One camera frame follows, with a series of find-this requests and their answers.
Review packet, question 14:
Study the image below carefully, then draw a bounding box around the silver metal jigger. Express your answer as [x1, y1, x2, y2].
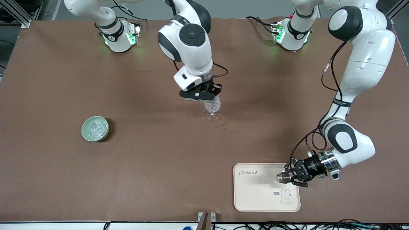
[276, 172, 292, 184]

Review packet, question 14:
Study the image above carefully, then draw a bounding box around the clear crystal wine glass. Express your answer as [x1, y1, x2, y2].
[204, 97, 221, 121]

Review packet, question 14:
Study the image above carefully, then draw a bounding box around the clear ice cube pile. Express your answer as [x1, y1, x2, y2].
[87, 119, 108, 139]

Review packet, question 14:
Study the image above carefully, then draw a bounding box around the cream rabbit print tray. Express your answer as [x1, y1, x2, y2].
[233, 163, 301, 212]

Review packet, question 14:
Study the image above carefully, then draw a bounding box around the brown table cover sheet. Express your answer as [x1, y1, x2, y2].
[0, 18, 409, 223]

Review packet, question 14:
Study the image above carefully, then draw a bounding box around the green ceramic bowl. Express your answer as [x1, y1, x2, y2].
[81, 116, 110, 142]

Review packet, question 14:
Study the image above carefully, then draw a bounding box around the black cable bundle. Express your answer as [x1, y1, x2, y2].
[212, 220, 409, 230]

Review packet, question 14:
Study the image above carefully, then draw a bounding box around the black left arm base cable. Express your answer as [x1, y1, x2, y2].
[245, 16, 278, 35]

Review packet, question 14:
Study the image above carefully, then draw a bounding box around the black arm base cable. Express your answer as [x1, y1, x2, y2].
[110, 5, 148, 27]
[245, 16, 278, 35]

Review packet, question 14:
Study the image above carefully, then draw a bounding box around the black right arm base cable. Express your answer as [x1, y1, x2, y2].
[110, 5, 148, 27]

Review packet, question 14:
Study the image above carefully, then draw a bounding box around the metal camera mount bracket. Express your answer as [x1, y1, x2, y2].
[198, 212, 216, 230]

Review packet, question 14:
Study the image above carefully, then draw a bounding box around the aluminium profile frame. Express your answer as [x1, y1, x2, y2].
[385, 0, 409, 20]
[0, 0, 43, 29]

